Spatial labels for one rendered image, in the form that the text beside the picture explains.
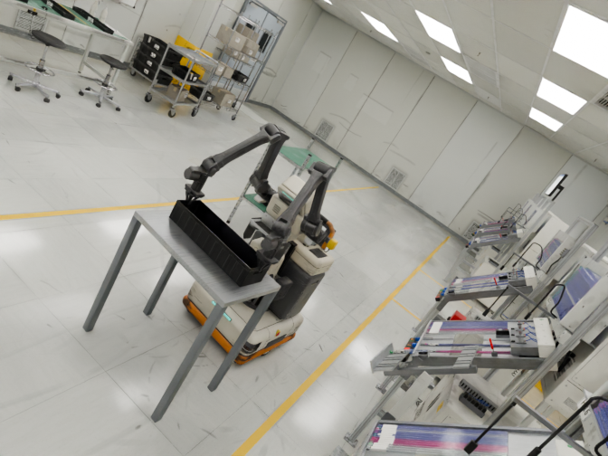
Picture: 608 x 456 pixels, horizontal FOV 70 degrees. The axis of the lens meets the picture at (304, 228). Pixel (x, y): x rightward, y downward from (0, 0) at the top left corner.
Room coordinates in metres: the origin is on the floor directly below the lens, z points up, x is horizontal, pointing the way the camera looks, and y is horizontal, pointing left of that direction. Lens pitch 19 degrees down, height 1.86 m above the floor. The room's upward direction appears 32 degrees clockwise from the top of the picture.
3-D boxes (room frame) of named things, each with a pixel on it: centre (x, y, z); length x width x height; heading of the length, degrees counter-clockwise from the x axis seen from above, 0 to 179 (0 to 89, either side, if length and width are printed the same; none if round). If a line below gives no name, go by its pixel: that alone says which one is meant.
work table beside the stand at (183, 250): (1.98, 0.35, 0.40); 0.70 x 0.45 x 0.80; 66
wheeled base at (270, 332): (2.69, 0.04, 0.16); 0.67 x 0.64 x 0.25; 156
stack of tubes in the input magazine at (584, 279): (2.45, -1.53, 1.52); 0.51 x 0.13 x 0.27; 162
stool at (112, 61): (5.32, 3.12, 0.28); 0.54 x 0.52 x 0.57; 95
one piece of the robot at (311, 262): (2.78, 0.00, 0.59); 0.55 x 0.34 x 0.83; 66
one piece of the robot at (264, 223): (2.43, 0.16, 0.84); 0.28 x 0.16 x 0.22; 66
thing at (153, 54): (7.48, 3.70, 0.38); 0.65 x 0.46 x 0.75; 75
